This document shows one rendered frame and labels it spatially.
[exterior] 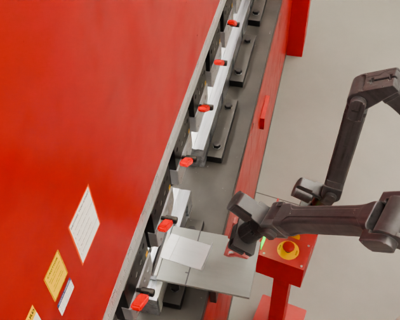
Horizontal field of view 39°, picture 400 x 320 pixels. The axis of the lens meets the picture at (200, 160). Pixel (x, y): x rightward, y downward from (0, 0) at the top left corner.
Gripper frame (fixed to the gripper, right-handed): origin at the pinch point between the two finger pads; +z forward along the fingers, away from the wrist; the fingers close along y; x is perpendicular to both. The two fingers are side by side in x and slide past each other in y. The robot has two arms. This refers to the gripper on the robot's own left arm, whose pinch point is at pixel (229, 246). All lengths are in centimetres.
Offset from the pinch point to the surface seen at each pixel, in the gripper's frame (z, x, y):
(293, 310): 70, 68, -31
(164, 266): 15.5, -11.0, 6.2
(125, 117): -44, -46, 14
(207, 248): 9.8, -2.1, -2.0
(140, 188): -25.6, -34.6, 14.2
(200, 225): 21.2, -1.9, -15.3
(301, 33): 76, 48, -213
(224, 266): 6.8, 3.2, 2.6
